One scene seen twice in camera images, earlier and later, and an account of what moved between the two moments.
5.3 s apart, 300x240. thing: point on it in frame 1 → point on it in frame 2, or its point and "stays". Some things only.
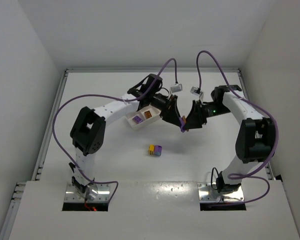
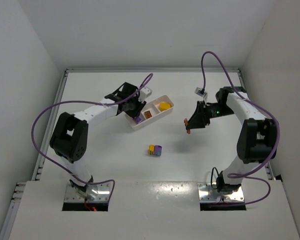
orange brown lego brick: [147, 114] stays
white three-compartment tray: [138, 119] stays
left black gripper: [170, 107] → [134, 108]
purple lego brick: [137, 119] stays
